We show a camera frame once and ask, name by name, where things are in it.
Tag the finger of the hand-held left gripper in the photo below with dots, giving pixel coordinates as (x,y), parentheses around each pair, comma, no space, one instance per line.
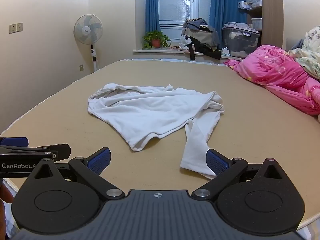
(13,141)
(58,151)

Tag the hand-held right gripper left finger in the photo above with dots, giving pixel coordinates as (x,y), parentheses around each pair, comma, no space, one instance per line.
(100,161)

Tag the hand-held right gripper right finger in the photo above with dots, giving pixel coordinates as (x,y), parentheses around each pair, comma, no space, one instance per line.
(216,163)

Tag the white long-sleeved shirt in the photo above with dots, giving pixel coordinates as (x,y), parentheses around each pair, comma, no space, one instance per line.
(150,110)

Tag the pile of clothes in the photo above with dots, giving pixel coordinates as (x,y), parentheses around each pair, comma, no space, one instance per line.
(200,35)

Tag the person's left hand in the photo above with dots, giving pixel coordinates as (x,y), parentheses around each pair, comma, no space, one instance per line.
(6,192)

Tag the bed with tan sheet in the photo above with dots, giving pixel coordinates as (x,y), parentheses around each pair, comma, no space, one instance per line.
(175,72)

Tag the pink floral quilt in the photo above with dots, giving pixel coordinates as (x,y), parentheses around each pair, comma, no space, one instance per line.
(275,72)

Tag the white tissue pack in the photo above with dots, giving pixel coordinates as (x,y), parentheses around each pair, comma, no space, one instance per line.
(225,51)

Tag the small pink cloth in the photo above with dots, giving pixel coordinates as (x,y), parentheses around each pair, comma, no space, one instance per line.
(175,47)

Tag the white window sill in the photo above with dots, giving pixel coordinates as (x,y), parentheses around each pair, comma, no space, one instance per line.
(160,52)

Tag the white standing fan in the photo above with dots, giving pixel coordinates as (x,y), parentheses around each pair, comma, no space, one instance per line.
(88,28)

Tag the clear plastic storage bin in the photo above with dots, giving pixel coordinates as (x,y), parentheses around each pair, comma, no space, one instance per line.
(240,40)

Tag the potted green plant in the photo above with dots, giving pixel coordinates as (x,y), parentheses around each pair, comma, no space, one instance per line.
(155,38)

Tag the blue grey cloth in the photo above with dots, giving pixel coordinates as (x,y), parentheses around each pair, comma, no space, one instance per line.
(298,45)

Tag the white plastic basket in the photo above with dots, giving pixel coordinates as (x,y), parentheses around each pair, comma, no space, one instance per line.
(257,23)

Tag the pale green floral quilt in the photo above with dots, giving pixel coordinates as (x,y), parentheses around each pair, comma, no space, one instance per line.
(312,52)

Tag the wide blue curtain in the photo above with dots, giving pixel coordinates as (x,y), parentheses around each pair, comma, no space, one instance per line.
(225,5)

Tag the wooden shelf unit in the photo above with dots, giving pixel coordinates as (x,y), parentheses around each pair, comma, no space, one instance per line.
(272,10)

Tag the narrow blue curtain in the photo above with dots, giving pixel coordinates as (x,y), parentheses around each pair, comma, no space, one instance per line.
(152,5)

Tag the window with white frame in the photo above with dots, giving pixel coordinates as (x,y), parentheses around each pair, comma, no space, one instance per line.
(180,2)

